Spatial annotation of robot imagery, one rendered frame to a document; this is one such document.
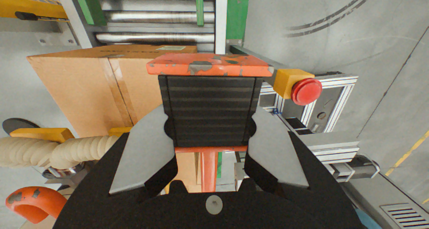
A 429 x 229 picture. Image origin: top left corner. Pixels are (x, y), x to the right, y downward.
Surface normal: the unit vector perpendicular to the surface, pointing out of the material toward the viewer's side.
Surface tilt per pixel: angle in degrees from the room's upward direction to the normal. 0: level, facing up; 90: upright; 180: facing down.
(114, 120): 0
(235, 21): 0
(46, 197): 78
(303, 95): 0
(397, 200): 90
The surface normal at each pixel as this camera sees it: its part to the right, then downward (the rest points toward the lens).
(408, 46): 0.05, 0.51
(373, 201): -0.09, -0.86
